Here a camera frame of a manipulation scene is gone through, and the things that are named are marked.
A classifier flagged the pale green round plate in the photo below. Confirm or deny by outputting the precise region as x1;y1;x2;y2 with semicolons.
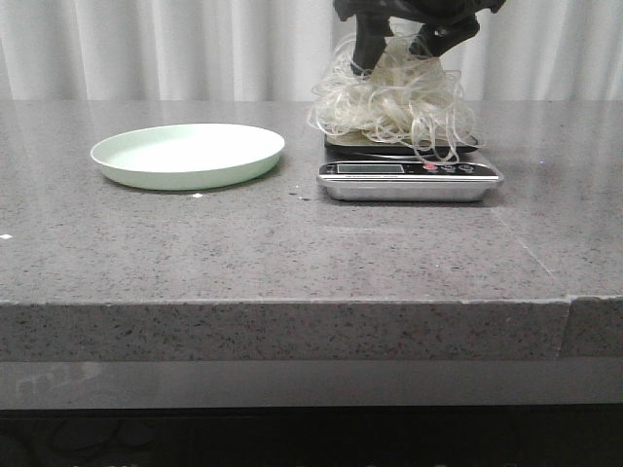
91;124;285;191

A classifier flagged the black silver kitchen scale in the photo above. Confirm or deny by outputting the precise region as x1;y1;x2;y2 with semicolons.
317;133;504;202

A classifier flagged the white vermicelli noodle bundle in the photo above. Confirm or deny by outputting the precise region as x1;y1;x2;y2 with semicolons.
308;34;482;162

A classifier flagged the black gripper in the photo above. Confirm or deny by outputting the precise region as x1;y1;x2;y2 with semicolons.
333;0;505;76

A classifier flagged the white pleated curtain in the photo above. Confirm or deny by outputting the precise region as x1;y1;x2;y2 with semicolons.
1;1;622;101

